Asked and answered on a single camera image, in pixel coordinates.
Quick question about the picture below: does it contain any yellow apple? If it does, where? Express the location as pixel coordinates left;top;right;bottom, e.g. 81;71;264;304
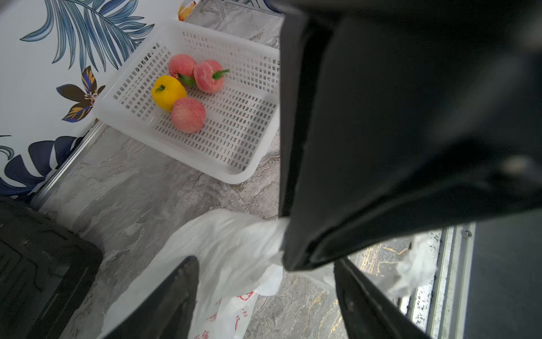
151;75;187;112

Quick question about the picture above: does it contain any pink peach front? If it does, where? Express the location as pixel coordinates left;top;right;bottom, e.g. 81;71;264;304
171;97;206;133

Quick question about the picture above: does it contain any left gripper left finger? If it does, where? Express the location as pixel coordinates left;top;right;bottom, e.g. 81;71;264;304
106;256;199;338

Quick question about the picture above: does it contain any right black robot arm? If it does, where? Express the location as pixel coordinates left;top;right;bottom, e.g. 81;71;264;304
271;1;541;271

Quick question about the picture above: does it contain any white plastic basket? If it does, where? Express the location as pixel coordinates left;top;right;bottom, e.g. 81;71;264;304
93;20;280;184

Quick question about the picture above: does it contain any pink peach with leaf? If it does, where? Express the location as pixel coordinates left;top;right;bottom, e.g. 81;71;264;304
193;59;230;93

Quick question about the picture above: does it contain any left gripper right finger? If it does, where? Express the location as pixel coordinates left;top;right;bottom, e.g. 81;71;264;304
334;258;428;339

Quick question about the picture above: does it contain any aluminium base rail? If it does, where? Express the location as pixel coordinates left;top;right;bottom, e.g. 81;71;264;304
398;223;477;338

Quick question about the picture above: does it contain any pink peach back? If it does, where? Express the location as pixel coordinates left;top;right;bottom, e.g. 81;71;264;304
168;54;197;87

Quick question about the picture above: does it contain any white plastic bag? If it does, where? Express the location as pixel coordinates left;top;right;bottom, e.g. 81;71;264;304
100;209;436;338

